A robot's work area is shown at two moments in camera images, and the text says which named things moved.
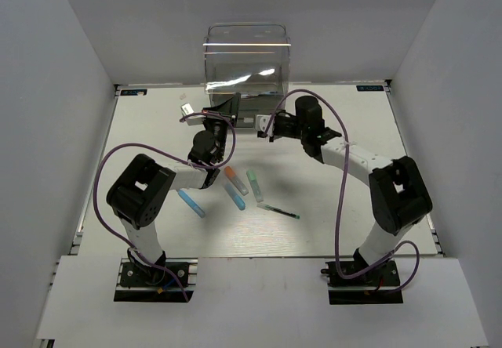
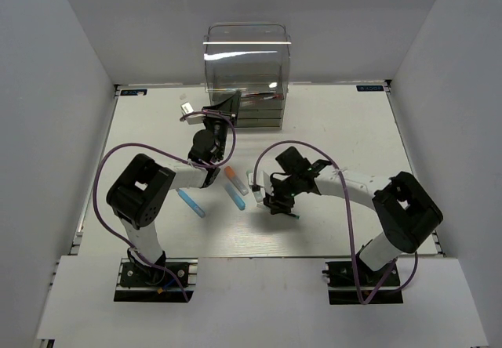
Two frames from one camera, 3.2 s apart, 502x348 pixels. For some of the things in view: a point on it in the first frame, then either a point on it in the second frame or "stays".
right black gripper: x=274 y=135 to x=276 y=202
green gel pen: x=278 y=210 stays
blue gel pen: x=250 y=96 stays
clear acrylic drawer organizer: x=251 y=59 stays
